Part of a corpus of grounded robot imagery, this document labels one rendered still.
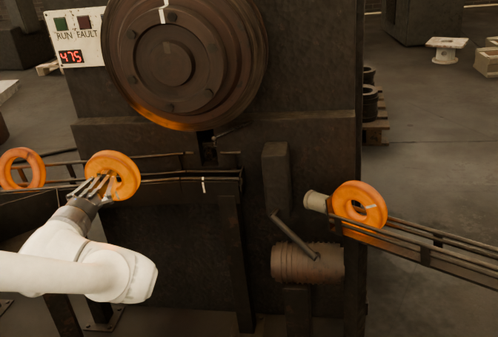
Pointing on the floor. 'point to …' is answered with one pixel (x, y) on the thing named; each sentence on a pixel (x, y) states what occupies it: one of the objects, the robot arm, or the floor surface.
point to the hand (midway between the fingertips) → (110, 171)
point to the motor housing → (304, 279)
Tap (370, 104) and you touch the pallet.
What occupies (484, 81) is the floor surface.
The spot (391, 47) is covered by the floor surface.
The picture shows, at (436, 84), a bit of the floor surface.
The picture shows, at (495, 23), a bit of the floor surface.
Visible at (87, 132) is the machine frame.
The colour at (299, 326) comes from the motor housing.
